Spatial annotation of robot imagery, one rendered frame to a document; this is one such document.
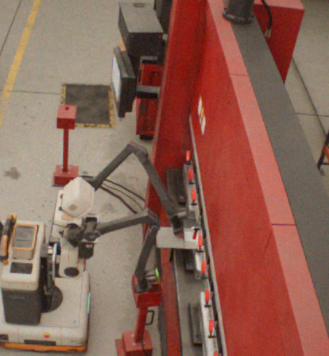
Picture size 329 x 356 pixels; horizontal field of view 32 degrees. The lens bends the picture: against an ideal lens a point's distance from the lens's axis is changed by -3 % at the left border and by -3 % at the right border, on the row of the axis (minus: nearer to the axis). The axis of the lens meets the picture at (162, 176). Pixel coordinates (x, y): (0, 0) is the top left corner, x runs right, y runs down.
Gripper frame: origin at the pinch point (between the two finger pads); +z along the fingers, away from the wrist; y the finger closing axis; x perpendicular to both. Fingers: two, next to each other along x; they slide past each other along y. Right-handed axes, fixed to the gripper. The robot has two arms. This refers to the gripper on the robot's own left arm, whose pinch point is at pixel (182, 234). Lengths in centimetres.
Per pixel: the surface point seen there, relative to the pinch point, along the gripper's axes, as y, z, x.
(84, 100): 302, 49, 117
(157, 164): 84, 4, 16
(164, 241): -5.7, -3.8, 10.8
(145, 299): -33.5, 14.5, 32.2
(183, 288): -33.1, 13.3, 5.7
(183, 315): -55, 13, 7
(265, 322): -140, -81, -54
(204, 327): -70, 9, -6
